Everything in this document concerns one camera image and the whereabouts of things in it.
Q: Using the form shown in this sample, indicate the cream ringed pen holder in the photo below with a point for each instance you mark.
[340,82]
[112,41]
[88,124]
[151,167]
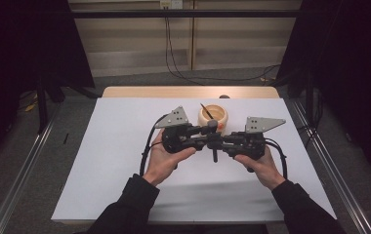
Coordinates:
[203,118]

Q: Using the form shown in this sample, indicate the black metal stand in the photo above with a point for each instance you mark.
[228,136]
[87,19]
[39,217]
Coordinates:
[309,97]
[42,104]

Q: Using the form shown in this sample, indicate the beige office counter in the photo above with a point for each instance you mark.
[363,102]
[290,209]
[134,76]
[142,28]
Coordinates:
[134,42]

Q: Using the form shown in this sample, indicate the black curtain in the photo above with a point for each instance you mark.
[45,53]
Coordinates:
[352,65]
[11,48]

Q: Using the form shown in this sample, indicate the white wall outlet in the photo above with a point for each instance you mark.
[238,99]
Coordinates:
[171,4]

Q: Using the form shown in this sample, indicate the small black stick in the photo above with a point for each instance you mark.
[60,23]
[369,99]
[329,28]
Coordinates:
[66,138]

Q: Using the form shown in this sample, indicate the black and orange pencil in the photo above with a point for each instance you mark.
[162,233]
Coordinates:
[206,111]

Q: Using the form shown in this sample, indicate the person's right hand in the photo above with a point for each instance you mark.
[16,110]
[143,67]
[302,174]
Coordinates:
[265,169]

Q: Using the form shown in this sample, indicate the white table sheet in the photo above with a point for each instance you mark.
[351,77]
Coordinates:
[108,162]

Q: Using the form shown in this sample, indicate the aluminium floor rail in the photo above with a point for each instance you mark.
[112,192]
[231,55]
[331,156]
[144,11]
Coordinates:
[336,175]
[20,182]

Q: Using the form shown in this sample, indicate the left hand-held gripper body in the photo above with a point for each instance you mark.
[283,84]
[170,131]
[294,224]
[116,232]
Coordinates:
[175,136]

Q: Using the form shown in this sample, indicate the small dark round knob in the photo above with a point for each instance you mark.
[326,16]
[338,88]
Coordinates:
[224,96]

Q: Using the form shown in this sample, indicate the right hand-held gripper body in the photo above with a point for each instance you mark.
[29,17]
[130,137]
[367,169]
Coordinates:
[252,143]

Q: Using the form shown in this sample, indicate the person's left hand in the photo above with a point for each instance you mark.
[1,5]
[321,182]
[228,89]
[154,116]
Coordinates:
[164,162]

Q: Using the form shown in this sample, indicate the yellow floor scrap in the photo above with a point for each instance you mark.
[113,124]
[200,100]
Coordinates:
[30,107]

